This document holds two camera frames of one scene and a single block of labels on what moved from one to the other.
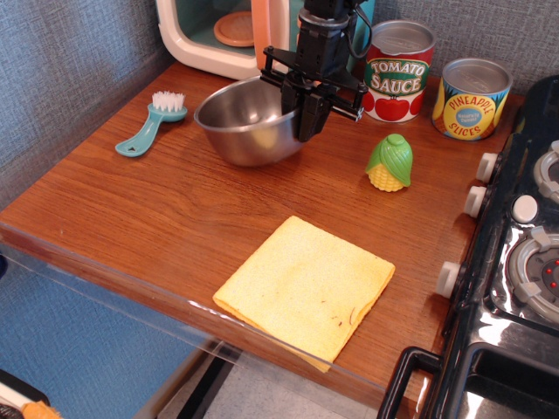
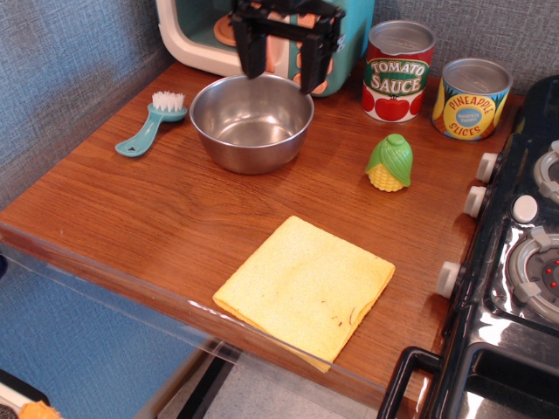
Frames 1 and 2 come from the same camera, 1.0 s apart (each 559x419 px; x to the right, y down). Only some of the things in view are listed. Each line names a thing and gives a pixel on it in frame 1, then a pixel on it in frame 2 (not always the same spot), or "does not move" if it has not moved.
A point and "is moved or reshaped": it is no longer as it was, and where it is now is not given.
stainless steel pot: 247,124 is moved or reshaped
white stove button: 525,209 does not move
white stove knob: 485,167 does not move
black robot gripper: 322,59 to 314,19
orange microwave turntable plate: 235,29 does not move
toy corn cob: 389,165 does not move
